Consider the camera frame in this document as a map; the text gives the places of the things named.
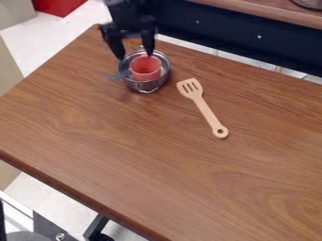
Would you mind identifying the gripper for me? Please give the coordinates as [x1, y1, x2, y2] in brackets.
[99, 0, 160, 61]

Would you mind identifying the red cup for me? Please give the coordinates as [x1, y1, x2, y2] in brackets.
[128, 55, 164, 82]

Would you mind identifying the silver pot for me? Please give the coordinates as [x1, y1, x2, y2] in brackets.
[105, 46, 174, 94]

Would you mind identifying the red box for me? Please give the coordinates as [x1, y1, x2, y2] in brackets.
[31, 0, 89, 19]

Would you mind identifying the wooden spatula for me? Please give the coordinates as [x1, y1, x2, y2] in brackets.
[174, 77, 231, 140]

